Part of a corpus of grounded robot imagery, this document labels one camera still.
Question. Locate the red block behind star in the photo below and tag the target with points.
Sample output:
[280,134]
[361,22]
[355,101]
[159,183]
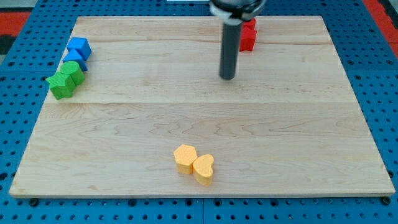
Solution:
[251,25]

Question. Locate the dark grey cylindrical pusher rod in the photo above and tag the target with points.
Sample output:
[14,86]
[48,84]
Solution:
[229,50]

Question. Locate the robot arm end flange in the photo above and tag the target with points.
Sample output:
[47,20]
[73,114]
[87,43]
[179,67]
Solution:
[235,12]

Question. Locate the blue cube block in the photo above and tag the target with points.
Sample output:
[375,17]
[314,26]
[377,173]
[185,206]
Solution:
[81,45]

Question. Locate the green cylinder block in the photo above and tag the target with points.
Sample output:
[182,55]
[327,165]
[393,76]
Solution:
[73,69]

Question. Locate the green star block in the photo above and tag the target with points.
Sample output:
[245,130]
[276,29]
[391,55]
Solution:
[61,85]

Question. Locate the blue triangle block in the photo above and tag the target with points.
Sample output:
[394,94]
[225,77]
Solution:
[73,55]

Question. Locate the yellow hexagon block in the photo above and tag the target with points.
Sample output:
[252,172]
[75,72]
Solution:
[185,156]

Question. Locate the yellow heart block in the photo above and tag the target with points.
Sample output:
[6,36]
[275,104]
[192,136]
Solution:
[203,169]

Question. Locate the light wooden board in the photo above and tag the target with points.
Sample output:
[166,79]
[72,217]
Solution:
[287,125]

